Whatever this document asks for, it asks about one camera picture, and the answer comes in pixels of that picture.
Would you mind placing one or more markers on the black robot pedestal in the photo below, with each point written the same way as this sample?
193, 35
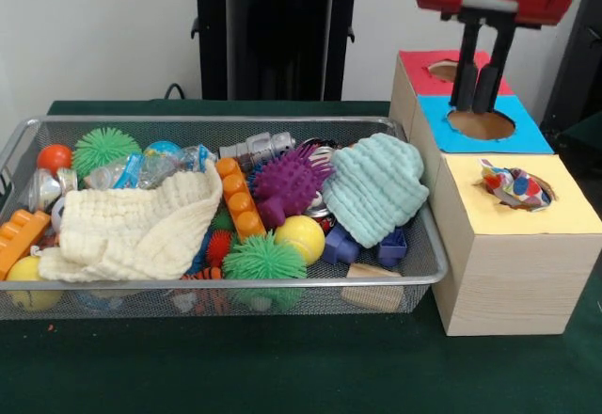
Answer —
282, 33

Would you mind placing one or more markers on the purple spiky rubber toy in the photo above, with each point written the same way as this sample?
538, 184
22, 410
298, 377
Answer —
284, 179

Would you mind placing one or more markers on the plain wooden wedge block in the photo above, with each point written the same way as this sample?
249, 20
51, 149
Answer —
371, 273

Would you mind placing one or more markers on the wooden box with three holes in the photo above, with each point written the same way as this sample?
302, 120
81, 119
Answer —
517, 282

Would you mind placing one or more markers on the cream knitted cloth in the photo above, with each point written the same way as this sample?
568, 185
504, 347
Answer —
136, 235

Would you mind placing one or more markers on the green spiky rubber ball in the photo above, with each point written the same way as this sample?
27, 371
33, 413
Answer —
263, 259
101, 148

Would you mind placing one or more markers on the mint green knitted cloth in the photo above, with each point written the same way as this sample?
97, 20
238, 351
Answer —
371, 183

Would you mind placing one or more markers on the orange toy building brick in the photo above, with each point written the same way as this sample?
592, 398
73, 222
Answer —
240, 207
16, 240

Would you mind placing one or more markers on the colourful dotted cloth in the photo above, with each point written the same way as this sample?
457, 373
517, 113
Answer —
517, 186

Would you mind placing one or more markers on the yellow plastic ball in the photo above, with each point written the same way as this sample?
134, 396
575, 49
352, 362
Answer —
298, 237

